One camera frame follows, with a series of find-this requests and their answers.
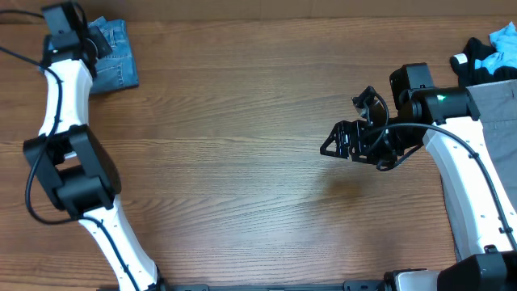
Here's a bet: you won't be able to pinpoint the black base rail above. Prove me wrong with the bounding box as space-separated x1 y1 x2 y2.
149 280 394 291

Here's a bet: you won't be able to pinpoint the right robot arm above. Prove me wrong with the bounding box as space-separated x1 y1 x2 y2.
320 63 516 291

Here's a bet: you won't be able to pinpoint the black garment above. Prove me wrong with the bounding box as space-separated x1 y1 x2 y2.
449 37 516 87

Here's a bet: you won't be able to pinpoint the light blue cloth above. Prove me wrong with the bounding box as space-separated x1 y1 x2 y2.
474 22 516 75

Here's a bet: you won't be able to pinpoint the blue denim jeans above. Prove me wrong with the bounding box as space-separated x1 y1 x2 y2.
41 3 139 95

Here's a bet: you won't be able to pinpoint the grey trousers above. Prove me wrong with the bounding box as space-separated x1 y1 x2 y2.
439 78 517 259

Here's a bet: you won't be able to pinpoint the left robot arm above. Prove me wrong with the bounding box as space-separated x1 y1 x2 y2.
23 2 167 290

